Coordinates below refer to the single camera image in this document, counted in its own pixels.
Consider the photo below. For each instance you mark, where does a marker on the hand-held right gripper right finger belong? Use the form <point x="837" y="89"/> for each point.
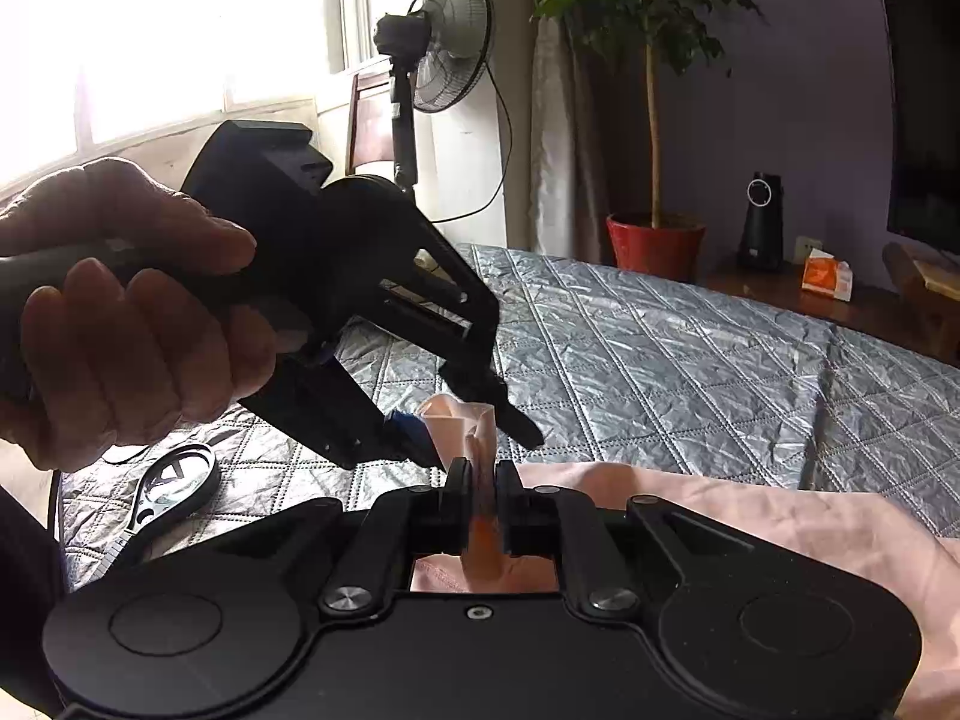
<point x="508" y="499"/>

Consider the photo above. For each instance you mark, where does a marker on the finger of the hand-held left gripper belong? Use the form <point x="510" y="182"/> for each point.
<point x="352" y="420"/>
<point x="480" y="382"/>

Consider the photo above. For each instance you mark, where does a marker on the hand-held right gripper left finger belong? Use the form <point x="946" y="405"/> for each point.
<point x="461" y="499"/>

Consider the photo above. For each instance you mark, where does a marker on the pink garment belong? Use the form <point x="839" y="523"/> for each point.
<point x="750" y="525"/>

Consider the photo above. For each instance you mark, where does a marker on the person's left hand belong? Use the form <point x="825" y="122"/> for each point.
<point x="135" y="360"/>

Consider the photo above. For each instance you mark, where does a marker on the round metal magnifying glass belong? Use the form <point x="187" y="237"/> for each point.
<point x="180" y="480"/>

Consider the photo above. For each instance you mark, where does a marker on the grey quilted bedspread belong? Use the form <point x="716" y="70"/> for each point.
<point x="675" y="360"/>

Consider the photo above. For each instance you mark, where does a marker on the red plant pot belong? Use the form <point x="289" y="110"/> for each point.
<point x="656" y="251"/>

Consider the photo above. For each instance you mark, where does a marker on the standing electric fan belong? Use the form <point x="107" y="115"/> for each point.
<point x="187" y="30"/>

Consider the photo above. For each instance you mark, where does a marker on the black standing fan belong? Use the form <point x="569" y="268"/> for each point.
<point x="457" y="37"/>

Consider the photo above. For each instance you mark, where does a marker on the beige curtain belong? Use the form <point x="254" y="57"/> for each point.
<point x="555" y="127"/>

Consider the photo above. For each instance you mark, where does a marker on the black cylindrical speaker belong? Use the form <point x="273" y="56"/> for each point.
<point x="760" y="232"/>

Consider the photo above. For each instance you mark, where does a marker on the dark wooden cabinet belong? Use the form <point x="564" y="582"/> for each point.
<point x="825" y="315"/>

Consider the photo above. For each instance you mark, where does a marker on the orange tissue box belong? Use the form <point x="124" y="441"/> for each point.
<point x="825" y="274"/>

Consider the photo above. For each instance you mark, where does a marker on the person's dark clothing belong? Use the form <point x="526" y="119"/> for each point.
<point x="26" y="600"/>

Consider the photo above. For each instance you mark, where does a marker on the green potted tree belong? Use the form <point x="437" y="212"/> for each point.
<point x="645" y="0"/>

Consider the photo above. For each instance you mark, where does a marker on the wooden television stand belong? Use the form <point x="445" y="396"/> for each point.
<point x="930" y="292"/>

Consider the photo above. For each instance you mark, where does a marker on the black television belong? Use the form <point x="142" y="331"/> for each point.
<point x="926" y="112"/>

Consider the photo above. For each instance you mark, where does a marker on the white wall socket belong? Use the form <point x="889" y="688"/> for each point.
<point x="808" y="246"/>

